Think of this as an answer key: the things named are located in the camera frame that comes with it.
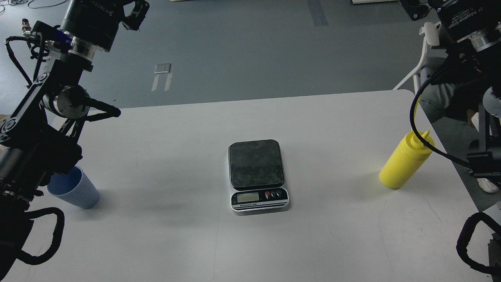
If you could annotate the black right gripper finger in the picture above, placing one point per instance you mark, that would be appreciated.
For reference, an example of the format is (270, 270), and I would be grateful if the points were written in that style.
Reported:
(415, 9)

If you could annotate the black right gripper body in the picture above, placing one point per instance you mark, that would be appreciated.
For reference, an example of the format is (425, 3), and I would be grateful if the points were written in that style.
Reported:
(461, 18)

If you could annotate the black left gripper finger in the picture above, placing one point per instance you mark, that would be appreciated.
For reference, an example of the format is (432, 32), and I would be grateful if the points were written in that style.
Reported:
(137, 15)

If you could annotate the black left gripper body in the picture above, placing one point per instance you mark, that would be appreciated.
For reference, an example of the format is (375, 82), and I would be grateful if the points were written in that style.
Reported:
(95, 21)

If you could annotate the yellow squeeze bottle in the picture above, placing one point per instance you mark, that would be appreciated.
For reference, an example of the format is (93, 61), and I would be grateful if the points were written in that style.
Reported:
(408, 156)

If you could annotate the blue ribbed plastic cup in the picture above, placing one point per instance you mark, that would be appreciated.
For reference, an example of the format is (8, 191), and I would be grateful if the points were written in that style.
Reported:
(74, 188)

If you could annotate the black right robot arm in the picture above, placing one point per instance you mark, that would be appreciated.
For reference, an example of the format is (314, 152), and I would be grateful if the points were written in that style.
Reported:
(483, 160)

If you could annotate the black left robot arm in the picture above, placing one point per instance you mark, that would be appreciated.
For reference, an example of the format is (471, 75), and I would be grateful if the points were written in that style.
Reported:
(41, 135)

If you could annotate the digital kitchen scale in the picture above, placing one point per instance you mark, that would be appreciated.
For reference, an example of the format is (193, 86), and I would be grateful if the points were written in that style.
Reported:
(256, 177)

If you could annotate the grey floor plate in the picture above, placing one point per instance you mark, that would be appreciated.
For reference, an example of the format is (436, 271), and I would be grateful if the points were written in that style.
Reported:
(162, 68)

